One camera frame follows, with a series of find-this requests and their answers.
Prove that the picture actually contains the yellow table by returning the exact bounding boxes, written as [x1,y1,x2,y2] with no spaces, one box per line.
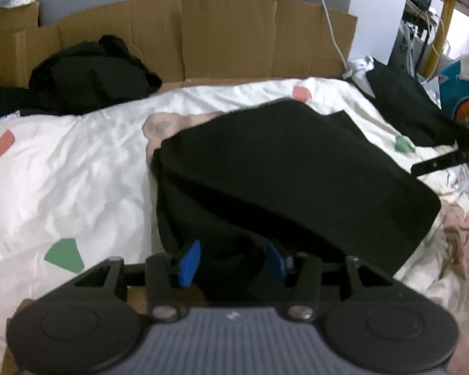
[412,0,469,79]

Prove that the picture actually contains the teal bag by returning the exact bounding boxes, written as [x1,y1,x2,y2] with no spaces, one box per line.
[438,60,469,126]

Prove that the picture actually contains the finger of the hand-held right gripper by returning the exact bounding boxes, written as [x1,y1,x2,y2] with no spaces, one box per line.
[410,146,469,174]

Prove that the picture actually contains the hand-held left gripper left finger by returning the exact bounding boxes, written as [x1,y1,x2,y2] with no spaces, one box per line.
[72,239,202,321]

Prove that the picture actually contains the cream cloud print sweatshirt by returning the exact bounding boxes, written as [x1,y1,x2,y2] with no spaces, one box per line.
[414,146,469,204]

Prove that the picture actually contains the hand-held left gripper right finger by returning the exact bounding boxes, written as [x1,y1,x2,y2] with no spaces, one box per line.
[263,241,395,321]

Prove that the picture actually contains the crumpled black garment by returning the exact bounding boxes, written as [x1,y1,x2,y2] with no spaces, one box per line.
[0,34,163,123]

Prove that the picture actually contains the folded black garment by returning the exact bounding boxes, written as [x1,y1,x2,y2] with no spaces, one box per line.
[365,58,469,149]

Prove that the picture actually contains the white printed bed sheet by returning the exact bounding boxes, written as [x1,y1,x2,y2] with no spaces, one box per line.
[0,76,469,375]

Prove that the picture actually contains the white cable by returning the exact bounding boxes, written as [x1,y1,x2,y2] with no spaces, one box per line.
[301,0,350,75]

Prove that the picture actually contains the brown cardboard sheet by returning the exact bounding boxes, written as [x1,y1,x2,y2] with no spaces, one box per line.
[0,0,358,90]

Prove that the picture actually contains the white power adapter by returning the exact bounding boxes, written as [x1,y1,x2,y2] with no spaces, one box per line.
[343,58,374,83]

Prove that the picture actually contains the black sweatshirt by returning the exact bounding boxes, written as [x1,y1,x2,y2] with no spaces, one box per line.
[150,99,442,301]

